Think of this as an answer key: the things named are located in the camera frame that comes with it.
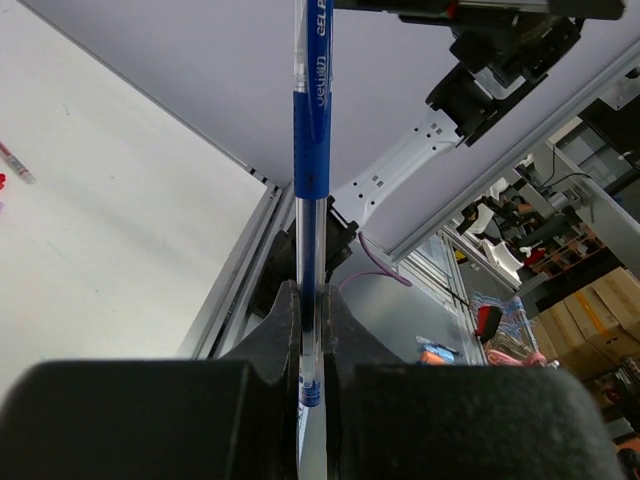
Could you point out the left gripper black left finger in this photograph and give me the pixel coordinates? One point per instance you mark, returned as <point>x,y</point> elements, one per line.
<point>230,418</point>

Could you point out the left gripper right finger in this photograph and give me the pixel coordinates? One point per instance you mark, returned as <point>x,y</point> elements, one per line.
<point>389,419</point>

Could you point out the red gel pen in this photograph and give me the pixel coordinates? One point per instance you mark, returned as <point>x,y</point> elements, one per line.
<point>16,165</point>

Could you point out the blue ballpoint pen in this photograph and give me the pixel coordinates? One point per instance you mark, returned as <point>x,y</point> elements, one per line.
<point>312,114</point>

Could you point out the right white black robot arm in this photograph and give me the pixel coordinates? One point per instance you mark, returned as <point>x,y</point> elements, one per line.
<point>503,49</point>

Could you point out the red black tool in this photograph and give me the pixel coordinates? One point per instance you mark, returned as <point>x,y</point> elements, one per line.
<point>488,321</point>

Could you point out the brown cardboard boxes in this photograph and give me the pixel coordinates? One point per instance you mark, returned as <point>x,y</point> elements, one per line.
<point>592,330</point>

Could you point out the right aluminium side rail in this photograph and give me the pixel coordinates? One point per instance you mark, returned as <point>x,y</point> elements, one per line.
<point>222,319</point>

